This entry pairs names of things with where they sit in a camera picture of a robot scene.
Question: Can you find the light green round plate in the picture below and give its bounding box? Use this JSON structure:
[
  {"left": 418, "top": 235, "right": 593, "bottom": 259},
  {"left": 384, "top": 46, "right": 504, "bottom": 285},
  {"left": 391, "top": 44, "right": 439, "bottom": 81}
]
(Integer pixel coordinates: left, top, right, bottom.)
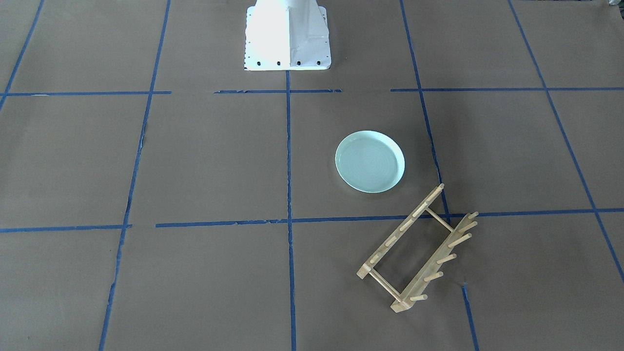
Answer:
[{"left": 334, "top": 130, "right": 406, "bottom": 194}]

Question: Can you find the wooden plate rack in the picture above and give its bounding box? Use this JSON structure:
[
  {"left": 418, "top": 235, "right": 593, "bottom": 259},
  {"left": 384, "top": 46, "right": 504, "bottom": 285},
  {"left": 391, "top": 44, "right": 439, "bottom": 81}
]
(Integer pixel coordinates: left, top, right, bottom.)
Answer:
[{"left": 356, "top": 183, "right": 479, "bottom": 313}]

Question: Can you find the white pedestal base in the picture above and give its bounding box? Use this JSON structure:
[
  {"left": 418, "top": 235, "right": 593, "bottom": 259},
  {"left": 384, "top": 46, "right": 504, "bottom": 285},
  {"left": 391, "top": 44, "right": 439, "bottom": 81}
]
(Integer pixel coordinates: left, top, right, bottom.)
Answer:
[{"left": 244, "top": 0, "right": 332, "bottom": 71}]

